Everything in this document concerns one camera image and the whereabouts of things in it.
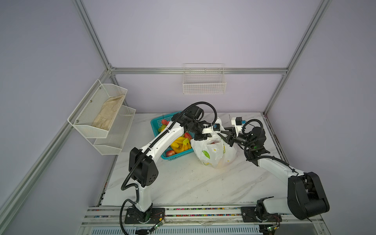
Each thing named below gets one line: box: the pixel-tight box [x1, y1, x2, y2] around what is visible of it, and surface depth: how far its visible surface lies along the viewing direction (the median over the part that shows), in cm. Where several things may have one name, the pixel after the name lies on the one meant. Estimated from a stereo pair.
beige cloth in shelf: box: [91, 94, 126, 131], surface depth 81 cm
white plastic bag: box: [190, 117, 238, 169], surface depth 81 cm
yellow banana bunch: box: [170, 136, 192, 154], surface depth 91 cm
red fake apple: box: [165, 149, 176, 157], surface depth 95 cm
